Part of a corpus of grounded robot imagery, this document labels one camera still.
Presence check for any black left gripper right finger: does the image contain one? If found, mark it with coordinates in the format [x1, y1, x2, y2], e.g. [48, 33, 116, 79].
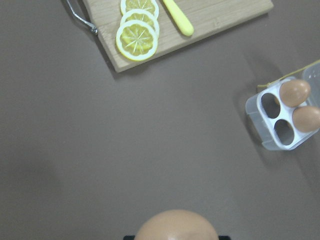
[218, 235, 230, 240]

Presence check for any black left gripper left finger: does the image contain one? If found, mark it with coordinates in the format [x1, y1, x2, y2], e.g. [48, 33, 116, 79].
[123, 235, 135, 240]

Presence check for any brown egg from bowl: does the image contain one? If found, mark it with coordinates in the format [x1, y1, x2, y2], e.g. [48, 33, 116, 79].
[134, 209, 219, 240]

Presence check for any clear plastic egg box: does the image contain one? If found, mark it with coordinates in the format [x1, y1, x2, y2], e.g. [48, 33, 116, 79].
[245, 61, 320, 151]

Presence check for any brown egg rear slot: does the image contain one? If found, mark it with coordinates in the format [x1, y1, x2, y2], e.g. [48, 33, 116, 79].
[292, 105, 320, 133]

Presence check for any brown egg slot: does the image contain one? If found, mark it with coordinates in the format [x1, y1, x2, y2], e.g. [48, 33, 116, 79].
[279, 79, 311, 108]
[292, 105, 320, 133]

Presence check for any brown egg front slot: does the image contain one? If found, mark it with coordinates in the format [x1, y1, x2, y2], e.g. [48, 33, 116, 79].
[279, 79, 311, 108]

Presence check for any lemon slice top of row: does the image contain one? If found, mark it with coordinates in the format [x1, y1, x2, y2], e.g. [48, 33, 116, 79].
[115, 20, 158, 62]

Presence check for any lemon slice of row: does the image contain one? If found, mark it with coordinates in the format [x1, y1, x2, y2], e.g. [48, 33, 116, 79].
[120, 8, 160, 37]
[115, 20, 158, 62]

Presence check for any yellow plastic knife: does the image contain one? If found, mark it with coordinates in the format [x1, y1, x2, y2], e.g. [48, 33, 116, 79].
[163, 0, 194, 37]

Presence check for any wooden cutting board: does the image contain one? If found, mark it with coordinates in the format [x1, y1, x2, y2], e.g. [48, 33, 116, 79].
[65, 0, 275, 74]

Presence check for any lemon slice middle of row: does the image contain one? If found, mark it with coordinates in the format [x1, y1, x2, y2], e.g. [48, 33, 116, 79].
[120, 8, 160, 37]

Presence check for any lemon slice end of row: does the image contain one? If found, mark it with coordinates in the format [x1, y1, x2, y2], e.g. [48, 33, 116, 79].
[120, 0, 160, 19]

